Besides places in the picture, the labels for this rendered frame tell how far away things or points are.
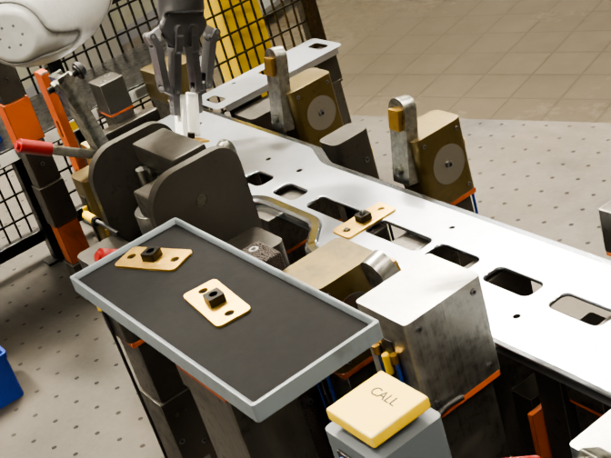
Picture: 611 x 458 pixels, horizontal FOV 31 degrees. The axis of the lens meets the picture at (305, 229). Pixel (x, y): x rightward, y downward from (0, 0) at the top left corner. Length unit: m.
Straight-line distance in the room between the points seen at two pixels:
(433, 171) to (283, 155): 0.27
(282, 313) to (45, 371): 1.03
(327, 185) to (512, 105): 2.57
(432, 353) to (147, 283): 0.30
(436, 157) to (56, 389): 0.78
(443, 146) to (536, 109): 2.49
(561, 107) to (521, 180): 1.93
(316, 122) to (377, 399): 1.03
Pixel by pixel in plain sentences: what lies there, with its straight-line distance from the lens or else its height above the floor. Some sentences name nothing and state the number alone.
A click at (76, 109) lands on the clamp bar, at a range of 1.72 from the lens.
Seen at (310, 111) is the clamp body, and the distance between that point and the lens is 1.85.
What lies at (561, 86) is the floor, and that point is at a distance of 4.20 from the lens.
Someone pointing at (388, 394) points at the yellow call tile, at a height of 1.16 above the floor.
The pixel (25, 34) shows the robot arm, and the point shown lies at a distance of 1.22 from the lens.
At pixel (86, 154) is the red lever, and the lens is 1.75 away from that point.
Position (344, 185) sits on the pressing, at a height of 1.00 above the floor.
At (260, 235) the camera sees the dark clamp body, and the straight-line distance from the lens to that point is 1.34.
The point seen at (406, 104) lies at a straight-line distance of 1.53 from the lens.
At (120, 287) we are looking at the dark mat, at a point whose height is 1.16.
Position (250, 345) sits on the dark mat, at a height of 1.16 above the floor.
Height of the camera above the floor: 1.70
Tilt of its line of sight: 28 degrees down
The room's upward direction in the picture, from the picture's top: 17 degrees counter-clockwise
